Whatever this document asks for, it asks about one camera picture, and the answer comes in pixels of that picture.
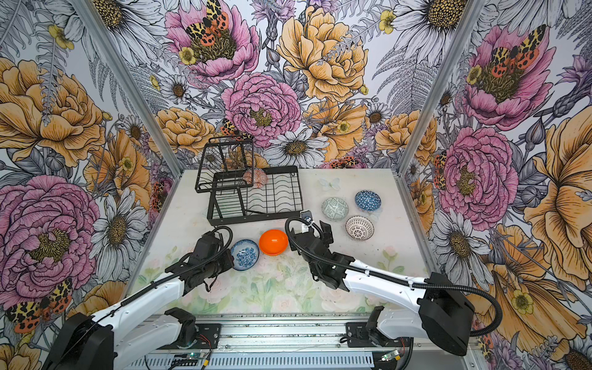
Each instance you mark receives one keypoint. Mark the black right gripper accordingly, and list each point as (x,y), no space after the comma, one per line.
(327,235)

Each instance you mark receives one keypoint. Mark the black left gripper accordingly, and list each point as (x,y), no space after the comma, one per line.
(227,260)

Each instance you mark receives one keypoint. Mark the blue floral ceramic bowl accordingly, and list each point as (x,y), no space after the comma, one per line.
(245,254)

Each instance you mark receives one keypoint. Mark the red patterned ceramic bowl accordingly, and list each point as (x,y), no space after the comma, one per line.
(255,178)

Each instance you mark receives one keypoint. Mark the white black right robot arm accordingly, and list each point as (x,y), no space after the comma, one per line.
(431,307)

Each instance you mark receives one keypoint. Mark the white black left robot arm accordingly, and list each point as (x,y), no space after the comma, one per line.
(116,336)

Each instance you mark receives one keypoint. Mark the green patterned ceramic bowl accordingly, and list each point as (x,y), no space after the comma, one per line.
(335,208)

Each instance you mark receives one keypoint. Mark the white brown lattice bowl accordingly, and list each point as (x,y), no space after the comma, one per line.
(359,228)

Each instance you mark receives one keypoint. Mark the orange plastic bowl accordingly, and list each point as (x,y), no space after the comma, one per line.
(273,242)

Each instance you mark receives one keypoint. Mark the dark blue patterned bowl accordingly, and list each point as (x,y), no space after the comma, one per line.
(368,201)

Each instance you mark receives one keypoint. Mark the green circuit board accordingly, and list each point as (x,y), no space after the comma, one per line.
(191,357)

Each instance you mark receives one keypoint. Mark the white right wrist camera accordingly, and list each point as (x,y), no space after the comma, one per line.
(306,216)

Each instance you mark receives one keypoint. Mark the black wire dish rack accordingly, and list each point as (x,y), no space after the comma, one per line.
(223,163)

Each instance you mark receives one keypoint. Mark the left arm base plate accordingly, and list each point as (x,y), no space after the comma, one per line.
(207,335)

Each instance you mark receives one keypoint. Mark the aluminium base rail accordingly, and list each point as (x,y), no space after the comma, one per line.
(299,343)

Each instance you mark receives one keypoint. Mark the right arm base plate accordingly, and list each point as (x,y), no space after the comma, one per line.
(361,335)

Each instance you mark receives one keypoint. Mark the right aluminium corner post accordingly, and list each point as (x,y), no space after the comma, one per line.
(449,62)

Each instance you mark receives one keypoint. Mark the aluminium corner post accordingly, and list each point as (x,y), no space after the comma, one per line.
(94,25)
(449,62)

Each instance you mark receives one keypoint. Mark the left aluminium corner post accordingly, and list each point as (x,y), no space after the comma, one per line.
(94,25)

